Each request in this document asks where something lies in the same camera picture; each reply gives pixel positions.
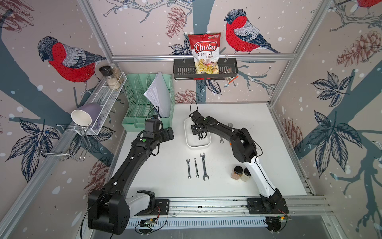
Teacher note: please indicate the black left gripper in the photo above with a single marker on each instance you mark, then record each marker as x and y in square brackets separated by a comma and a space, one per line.
[166, 136]

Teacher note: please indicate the large silver open-end wrench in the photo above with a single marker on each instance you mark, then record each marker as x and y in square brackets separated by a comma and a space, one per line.
[205, 175]

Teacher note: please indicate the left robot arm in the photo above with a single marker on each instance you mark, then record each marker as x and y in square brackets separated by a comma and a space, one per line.
[109, 210]

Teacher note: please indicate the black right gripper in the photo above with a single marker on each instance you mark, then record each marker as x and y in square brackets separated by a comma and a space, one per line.
[193, 132]

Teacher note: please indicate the silver wrench marked 11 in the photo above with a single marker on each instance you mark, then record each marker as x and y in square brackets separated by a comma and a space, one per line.
[189, 170]

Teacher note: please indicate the brown spice jar black lid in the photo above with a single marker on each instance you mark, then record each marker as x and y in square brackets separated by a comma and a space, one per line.
[237, 172]

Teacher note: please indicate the white wire wall shelf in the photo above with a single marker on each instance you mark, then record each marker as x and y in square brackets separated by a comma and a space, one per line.
[105, 97]

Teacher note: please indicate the black wire wall basket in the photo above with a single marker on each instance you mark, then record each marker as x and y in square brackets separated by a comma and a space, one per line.
[188, 69]

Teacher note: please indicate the green plastic file organizer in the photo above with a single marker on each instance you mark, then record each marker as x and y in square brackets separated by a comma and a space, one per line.
[139, 107]

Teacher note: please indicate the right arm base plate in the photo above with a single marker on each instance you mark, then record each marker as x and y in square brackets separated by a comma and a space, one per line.
[267, 206]

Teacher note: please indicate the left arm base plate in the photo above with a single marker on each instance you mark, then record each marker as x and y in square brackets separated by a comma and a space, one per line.
[161, 207]

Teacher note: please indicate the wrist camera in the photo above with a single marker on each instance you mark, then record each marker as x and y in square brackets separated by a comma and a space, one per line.
[153, 125]
[196, 117]

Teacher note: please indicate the white paper sheets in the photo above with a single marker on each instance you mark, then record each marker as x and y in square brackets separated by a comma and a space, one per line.
[158, 94]

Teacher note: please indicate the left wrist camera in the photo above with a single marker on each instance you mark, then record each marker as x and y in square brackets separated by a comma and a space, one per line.
[153, 125]

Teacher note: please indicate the clear glass spice jar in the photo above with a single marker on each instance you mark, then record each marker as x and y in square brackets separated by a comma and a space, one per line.
[117, 73]

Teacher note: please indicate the red Chuba chips bag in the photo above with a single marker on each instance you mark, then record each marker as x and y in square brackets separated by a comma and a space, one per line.
[205, 51]

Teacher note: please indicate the white spice jar black lid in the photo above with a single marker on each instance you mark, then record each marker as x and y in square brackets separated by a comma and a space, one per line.
[246, 175]

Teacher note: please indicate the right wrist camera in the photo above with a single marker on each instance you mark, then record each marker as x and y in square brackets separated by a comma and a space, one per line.
[196, 117]

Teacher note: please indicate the small silver open-end wrench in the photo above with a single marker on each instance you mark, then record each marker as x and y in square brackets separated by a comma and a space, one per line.
[196, 168]

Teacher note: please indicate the purple white cup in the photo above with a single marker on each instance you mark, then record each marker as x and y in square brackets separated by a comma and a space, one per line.
[86, 115]

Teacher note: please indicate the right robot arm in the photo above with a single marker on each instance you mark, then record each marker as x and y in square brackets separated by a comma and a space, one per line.
[244, 149]

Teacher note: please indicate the electronics board with wires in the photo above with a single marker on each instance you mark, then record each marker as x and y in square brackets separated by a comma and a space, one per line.
[148, 226]

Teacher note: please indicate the chrome wire cup holder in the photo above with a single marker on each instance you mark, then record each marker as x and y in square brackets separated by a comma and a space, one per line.
[64, 141]

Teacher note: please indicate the white plastic storage box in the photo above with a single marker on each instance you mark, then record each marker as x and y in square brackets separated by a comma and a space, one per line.
[195, 142]

